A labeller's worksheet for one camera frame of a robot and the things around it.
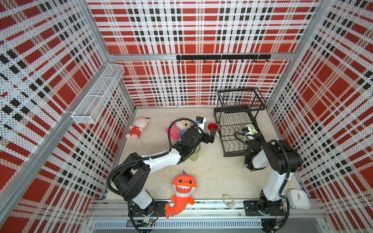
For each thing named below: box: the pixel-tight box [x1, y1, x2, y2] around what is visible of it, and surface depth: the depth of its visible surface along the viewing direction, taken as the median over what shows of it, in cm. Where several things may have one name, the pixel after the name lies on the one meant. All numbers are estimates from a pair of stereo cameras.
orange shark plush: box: [165, 170, 198, 219], surface depth 75 cm
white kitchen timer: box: [287, 188, 311, 209], surface depth 75 cm
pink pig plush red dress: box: [125, 116, 151, 141], surface depth 103 cm
